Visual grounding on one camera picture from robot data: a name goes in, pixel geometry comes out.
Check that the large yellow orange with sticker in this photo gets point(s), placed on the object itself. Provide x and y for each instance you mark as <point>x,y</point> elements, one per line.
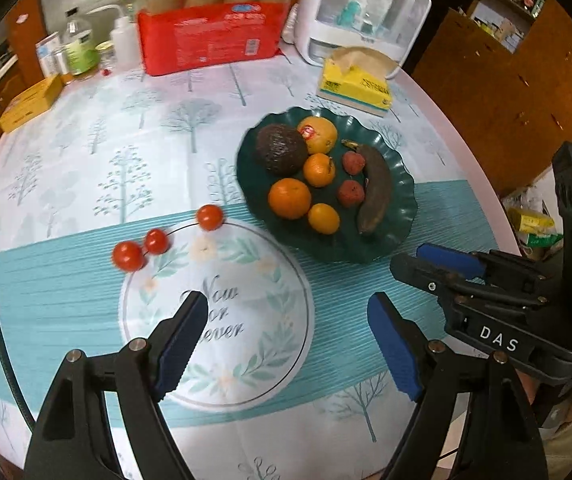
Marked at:
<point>319,133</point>

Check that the small red cherry tomato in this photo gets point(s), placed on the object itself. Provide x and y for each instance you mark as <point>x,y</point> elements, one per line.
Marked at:
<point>156,242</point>

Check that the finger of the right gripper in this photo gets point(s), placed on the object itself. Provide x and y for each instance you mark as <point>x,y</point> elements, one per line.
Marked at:
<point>421,274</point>
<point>463,263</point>

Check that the medium mandarin orange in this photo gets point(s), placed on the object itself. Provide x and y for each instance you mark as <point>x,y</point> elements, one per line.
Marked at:
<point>319,170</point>

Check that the clear bottle green label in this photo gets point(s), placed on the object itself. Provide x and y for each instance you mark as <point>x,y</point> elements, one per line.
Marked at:
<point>79,44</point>

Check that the large mandarin orange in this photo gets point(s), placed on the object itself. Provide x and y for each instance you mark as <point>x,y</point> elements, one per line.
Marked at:
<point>289,198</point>

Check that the yellow flat box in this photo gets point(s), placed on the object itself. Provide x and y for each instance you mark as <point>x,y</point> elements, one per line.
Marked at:
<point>31,103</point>

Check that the dark avocado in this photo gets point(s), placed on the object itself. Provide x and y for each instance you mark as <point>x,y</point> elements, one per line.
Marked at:
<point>281,150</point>

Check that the overripe dark banana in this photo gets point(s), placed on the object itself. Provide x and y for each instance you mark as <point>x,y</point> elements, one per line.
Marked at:
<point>378,190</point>

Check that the white cosmetic storage box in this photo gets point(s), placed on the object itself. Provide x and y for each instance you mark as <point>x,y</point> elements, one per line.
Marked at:
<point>317,27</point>

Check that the reddish brown lychee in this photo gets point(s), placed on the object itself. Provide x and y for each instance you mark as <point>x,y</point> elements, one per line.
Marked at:
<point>353,163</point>

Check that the small white blue carton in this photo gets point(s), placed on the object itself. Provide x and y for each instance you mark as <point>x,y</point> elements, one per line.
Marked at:
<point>45,52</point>

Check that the small glass jar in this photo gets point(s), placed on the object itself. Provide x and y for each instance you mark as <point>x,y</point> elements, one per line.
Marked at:
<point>107,57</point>

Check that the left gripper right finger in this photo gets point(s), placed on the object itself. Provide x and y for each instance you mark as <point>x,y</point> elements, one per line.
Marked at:
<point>425,370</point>

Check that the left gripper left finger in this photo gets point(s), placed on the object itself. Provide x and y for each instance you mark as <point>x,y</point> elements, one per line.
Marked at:
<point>148,369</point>

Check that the red paper cup package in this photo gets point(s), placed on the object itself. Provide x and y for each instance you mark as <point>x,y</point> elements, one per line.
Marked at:
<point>178,35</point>

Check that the red cherry tomato near plate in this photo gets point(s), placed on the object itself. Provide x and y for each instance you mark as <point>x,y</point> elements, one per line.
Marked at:
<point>210,217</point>

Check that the yellow tissue pack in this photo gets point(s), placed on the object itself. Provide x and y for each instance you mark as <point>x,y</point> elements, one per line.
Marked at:
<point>358,77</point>

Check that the dark green scalloped plate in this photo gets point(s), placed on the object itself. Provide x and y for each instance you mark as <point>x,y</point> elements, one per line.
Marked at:
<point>347,245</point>

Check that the white squeeze bottle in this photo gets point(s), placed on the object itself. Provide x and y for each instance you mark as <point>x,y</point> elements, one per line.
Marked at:
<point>124,36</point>

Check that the large red cherry tomato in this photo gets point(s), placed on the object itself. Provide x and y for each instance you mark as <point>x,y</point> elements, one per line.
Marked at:
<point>128,256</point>

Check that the small yellow-orange citrus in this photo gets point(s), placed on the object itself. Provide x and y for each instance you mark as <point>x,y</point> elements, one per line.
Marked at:
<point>324,219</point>

